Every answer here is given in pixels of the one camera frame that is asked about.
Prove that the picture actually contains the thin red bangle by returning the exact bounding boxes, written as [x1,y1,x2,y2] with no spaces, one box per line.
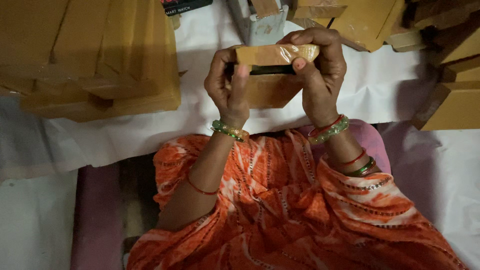
[337,148,368,168]
[186,175,220,196]

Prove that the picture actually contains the orange patterned sari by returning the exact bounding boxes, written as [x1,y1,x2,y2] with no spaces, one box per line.
[126,129,469,270]

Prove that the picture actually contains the green and red wrist bangles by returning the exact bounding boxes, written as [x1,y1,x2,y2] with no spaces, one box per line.
[307,114,350,145]

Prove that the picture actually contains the pink garment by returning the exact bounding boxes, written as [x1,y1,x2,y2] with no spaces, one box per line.
[296,119,392,175]

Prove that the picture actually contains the green glitter wrist bangles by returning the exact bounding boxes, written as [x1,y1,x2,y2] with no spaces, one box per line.
[210,119,250,143]

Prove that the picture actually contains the grey tape dispenser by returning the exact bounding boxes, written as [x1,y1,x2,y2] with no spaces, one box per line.
[226,0,290,47]

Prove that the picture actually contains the stack of brown cardboard boxes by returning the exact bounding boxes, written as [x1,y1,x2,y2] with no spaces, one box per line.
[0,0,182,123]

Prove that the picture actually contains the small taped cardboard carton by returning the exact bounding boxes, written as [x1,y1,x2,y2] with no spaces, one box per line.
[233,44,320,110]

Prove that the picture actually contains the black printed product box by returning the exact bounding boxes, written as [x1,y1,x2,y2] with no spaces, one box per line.
[160,0,214,17]

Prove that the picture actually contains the person's right hand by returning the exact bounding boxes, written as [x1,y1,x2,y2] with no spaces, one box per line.
[277,27,347,128]

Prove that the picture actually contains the white paper sheet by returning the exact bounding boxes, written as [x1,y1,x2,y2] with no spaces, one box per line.
[41,15,441,171]

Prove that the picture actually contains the heap of brown cardboard boxes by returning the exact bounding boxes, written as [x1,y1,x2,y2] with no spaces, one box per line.
[292,0,480,132]

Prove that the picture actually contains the black item inside carton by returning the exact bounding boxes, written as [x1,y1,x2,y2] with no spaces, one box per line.
[225,63,297,76]

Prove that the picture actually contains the person's left hand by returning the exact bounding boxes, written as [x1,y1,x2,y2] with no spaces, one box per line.
[204,45,251,130]

